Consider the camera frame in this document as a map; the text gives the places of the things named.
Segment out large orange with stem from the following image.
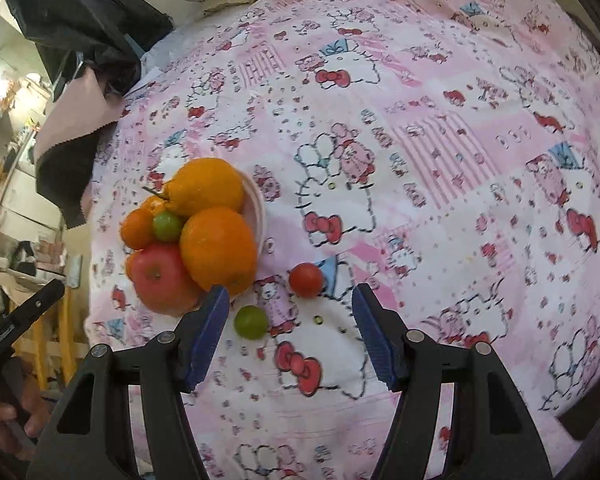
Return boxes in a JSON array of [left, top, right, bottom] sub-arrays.
[[162, 157, 245, 218]]

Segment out large round orange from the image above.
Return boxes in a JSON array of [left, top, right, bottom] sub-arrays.
[[179, 206, 258, 297]]

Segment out person's left hand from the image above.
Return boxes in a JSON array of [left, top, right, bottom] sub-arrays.
[[0, 357, 52, 461]]

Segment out red apple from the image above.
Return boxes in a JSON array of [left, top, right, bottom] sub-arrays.
[[126, 241, 204, 316]]

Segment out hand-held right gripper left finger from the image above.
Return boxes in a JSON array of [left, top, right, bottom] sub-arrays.
[[26, 285, 230, 480]]

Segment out small tangerine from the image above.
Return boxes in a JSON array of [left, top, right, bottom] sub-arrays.
[[142, 195, 173, 218]]

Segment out pink cartoon printed blanket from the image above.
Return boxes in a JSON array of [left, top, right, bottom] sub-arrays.
[[82, 0, 600, 480]]

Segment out pink and black cloth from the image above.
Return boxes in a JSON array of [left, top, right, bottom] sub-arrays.
[[32, 62, 142, 229]]

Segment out dark cloth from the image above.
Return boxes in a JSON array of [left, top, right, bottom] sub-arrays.
[[5, 0, 174, 98]]

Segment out yellow wooden frame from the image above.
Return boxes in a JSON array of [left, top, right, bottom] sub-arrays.
[[27, 285, 90, 397]]

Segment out cluttered shelf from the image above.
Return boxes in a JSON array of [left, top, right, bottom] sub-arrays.
[[0, 60, 83, 286]]

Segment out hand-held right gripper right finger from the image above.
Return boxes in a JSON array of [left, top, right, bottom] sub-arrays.
[[351, 282, 554, 480]]

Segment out green cherry tomato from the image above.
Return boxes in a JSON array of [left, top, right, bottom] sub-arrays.
[[234, 305, 269, 341], [152, 211, 183, 242]]

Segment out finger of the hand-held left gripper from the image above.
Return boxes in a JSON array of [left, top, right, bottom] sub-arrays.
[[0, 279, 66, 353]]

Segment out red cherry tomato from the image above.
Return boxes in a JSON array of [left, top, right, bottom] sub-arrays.
[[288, 262, 325, 299]]

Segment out white plate with pink dots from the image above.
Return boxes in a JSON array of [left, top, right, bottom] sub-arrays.
[[135, 169, 267, 313]]

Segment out medium tangerine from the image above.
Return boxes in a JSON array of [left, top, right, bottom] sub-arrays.
[[120, 207, 156, 251]]

